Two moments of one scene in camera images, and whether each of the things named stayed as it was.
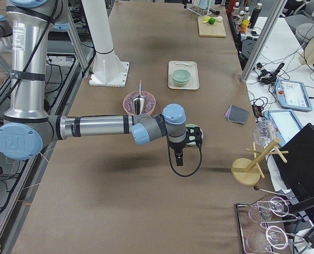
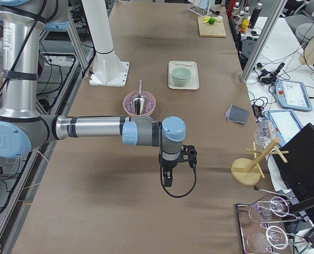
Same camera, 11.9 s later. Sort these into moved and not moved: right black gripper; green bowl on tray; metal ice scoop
Moved: right black gripper
Not moved: metal ice scoop; green bowl on tray
